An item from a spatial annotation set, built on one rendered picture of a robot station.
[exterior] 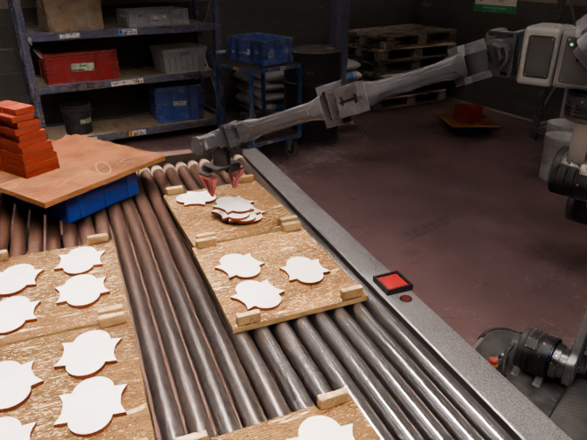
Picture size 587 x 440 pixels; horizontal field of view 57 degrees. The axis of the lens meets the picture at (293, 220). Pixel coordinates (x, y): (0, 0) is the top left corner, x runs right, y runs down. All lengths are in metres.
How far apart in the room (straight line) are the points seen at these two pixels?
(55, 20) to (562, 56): 4.53
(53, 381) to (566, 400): 1.76
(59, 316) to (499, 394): 0.98
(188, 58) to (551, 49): 4.51
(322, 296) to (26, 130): 1.11
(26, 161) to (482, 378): 1.50
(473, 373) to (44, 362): 0.89
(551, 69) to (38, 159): 1.58
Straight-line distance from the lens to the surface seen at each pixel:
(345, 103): 1.37
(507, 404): 1.18
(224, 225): 1.70
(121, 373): 1.19
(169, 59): 5.67
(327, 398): 1.05
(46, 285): 1.53
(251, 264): 1.47
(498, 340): 2.48
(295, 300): 1.33
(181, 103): 5.81
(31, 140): 1.96
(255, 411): 1.09
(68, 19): 5.49
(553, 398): 2.25
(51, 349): 1.30
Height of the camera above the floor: 1.70
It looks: 26 degrees down
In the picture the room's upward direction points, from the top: straight up
